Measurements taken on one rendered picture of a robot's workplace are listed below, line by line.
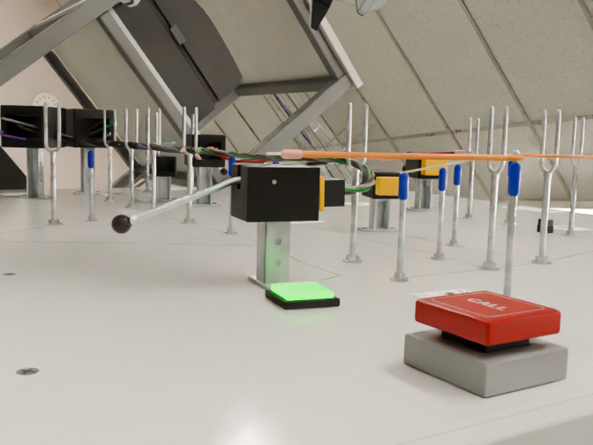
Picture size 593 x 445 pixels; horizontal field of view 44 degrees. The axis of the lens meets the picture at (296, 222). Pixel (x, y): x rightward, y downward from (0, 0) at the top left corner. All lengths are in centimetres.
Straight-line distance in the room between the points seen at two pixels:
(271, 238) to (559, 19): 292
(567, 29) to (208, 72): 206
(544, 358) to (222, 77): 137
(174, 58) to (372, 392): 134
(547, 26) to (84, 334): 313
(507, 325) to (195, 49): 136
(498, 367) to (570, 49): 313
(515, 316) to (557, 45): 314
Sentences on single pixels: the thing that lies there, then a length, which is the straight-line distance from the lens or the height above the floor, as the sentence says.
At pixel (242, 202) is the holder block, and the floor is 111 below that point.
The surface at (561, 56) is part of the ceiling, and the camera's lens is 349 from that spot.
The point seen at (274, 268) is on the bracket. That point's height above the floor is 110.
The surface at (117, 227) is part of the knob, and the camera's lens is 51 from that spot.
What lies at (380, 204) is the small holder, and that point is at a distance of 89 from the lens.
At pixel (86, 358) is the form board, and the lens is 38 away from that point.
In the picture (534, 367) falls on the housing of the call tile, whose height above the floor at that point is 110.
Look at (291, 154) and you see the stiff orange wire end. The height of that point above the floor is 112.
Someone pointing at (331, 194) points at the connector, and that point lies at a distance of 55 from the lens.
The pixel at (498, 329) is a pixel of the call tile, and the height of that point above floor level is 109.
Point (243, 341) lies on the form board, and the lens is 41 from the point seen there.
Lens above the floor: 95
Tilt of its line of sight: 20 degrees up
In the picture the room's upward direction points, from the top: 47 degrees clockwise
